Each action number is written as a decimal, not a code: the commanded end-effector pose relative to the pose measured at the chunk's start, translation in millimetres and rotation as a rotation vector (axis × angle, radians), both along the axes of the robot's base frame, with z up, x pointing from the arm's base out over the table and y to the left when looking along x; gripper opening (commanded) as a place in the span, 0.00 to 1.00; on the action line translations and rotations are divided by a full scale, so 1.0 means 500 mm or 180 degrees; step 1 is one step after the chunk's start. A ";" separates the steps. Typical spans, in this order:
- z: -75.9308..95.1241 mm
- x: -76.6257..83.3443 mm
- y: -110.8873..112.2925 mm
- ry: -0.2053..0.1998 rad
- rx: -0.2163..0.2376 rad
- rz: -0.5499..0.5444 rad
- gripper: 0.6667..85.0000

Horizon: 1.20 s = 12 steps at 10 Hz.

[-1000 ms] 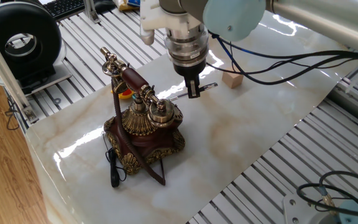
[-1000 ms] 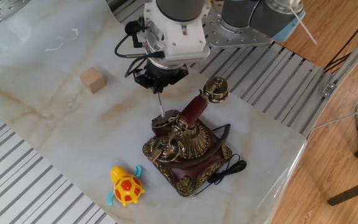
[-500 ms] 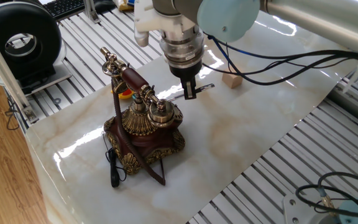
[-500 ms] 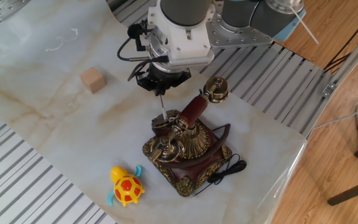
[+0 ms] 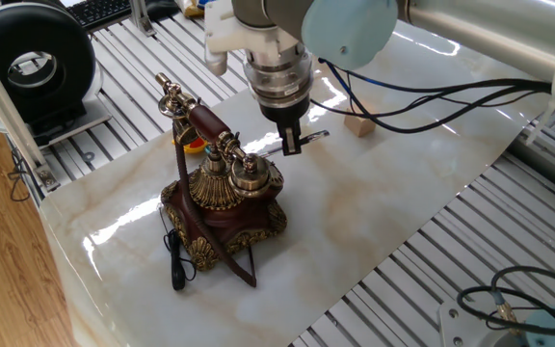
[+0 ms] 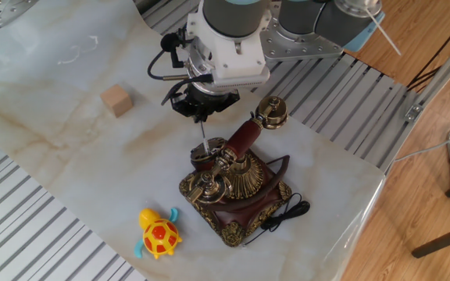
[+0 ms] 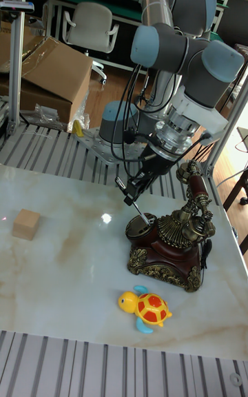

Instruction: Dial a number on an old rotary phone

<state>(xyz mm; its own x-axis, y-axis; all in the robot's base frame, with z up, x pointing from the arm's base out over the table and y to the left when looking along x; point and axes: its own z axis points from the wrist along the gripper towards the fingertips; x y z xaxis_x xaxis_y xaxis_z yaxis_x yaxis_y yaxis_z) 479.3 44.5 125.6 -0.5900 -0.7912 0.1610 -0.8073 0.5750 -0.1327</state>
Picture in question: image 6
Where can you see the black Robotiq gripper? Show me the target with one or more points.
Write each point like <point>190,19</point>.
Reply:
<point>205,101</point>

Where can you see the silver and black pen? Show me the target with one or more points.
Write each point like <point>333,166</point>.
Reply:
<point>205,138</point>

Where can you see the antique brass rotary phone base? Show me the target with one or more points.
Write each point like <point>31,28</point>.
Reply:
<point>248,183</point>

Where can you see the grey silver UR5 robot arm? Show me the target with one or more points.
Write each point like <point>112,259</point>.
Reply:
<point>236,15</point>

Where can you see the silver robot base mounting plate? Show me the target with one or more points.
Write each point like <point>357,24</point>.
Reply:
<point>299,43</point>

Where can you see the brass and maroon phone handset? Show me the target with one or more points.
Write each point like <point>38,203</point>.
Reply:
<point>244,136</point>

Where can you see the small wooden cube block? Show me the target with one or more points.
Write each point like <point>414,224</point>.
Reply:
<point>116,99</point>

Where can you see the yellow orange turtle toy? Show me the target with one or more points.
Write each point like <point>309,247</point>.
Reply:
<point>159,236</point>

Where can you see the glossy marble pattern mat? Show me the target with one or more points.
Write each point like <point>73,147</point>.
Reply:
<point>72,156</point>

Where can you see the white zip tie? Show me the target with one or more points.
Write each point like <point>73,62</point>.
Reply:
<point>383,31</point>

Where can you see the dark wooden furniture leg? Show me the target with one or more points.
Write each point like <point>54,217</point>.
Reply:
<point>443,239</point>

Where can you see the white plastic wrist mount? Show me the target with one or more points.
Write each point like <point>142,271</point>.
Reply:
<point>240,62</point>

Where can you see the aluminium frame rail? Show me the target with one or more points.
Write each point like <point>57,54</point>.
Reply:
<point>440,78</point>

